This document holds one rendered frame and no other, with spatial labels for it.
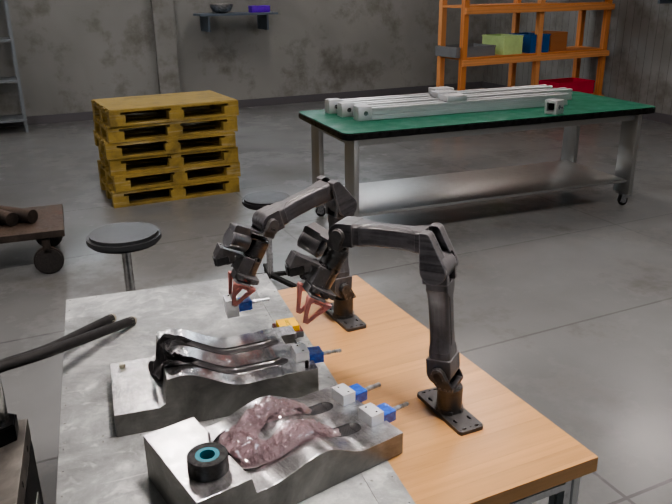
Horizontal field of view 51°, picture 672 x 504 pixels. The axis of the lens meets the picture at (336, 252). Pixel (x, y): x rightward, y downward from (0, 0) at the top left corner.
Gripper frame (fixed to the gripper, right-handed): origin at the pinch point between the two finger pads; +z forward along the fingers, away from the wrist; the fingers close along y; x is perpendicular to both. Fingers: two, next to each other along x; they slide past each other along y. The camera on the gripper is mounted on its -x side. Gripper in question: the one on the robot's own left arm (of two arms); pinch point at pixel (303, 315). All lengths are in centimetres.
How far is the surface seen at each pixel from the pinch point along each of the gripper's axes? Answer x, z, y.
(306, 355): 5.0, 8.9, 2.5
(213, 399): -14.1, 25.9, 7.0
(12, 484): -50, 55, 15
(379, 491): 12.9, 16.5, 45.3
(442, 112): 189, -92, -337
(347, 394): 10.6, 8.5, 19.8
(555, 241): 283, -45, -260
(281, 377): -0.6, 14.9, 7.0
